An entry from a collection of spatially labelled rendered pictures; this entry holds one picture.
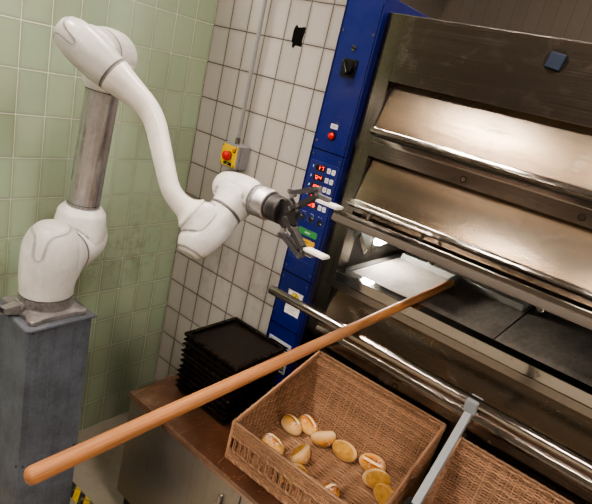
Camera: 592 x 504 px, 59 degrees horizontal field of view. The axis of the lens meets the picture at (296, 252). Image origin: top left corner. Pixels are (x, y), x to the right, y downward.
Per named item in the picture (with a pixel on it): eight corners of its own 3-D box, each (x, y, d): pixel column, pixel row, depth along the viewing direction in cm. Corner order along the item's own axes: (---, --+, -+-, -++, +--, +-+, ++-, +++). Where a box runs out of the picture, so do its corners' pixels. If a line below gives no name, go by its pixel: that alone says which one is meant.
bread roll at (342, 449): (348, 466, 185) (353, 468, 189) (359, 450, 186) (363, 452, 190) (327, 449, 190) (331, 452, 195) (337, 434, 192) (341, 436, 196)
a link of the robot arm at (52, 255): (5, 295, 152) (9, 224, 145) (36, 273, 169) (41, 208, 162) (60, 308, 153) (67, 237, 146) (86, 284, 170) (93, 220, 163)
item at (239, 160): (230, 164, 229) (234, 141, 225) (246, 170, 223) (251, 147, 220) (217, 163, 223) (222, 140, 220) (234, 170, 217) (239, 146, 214)
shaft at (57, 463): (29, 492, 79) (30, 476, 78) (19, 480, 81) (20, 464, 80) (453, 287, 213) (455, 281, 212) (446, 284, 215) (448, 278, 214)
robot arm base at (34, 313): (-14, 303, 156) (-13, 286, 154) (57, 290, 174) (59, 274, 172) (16, 331, 146) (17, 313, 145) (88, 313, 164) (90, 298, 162)
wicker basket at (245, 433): (303, 405, 217) (319, 347, 209) (425, 486, 188) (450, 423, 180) (220, 456, 178) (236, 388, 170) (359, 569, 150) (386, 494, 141)
